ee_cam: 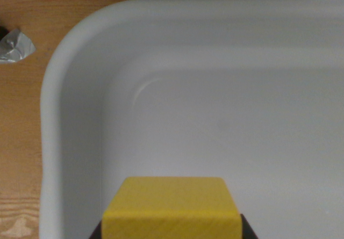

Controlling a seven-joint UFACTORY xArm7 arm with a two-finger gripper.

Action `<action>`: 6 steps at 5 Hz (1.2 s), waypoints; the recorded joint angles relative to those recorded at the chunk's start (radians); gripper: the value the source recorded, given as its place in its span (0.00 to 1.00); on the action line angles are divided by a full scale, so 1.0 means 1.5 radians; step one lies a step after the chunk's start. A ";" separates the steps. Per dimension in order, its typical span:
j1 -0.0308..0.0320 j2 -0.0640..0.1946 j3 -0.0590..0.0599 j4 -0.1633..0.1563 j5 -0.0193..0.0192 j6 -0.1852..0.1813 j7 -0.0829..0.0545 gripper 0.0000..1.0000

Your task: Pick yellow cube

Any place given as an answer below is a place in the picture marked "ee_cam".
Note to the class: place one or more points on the white plastic tray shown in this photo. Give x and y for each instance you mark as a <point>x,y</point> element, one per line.
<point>215,102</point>

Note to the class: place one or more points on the yellow wooden cube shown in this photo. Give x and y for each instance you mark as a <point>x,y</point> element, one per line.
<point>169,209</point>

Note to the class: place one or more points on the grey duct tape piece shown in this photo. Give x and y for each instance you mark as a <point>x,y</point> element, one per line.
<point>14,47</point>

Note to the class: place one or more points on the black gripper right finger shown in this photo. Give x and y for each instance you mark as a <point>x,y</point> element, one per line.
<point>247,228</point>

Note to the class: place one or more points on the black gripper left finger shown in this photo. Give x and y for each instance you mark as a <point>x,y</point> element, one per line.
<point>96,231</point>

